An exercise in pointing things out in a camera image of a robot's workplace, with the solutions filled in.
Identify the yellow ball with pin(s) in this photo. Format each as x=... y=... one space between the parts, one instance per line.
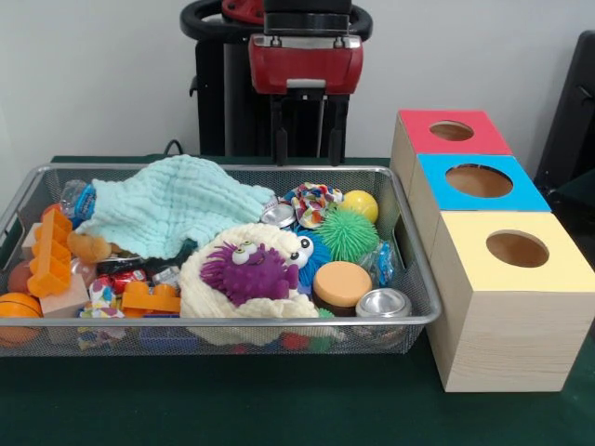
x=362 y=202

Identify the green spiky rubber ball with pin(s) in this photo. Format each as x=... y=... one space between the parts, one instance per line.
x=346 y=234

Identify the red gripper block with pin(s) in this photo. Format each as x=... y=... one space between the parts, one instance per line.
x=307 y=65

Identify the long orange building block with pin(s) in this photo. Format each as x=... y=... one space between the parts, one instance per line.
x=48 y=260

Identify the black upright panel on stand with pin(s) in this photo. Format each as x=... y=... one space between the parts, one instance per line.
x=576 y=116

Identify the dark green table cloth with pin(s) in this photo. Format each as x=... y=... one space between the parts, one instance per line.
x=232 y=404

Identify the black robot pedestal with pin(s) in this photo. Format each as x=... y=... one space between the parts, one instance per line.
x=209 y=93

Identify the colourful patterned fabric scrunchie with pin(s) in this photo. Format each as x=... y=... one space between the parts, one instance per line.
x=311 y=204

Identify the blue spiky toy with eyes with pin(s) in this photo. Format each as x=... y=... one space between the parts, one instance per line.
x=316 y=265

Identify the purple spiky monster toy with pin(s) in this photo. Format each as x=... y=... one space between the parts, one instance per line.
x=255 y=279

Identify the wooden box with three holes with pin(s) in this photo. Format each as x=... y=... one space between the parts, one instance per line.
x=511 y=334

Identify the mint green waffle cloth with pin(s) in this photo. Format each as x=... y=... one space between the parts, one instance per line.
x=172 y=204

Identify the silver metal can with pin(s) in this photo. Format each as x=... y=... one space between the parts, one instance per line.
x=383 y=303

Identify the cream knitted cloth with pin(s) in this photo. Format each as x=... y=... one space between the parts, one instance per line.
x=204 y=288

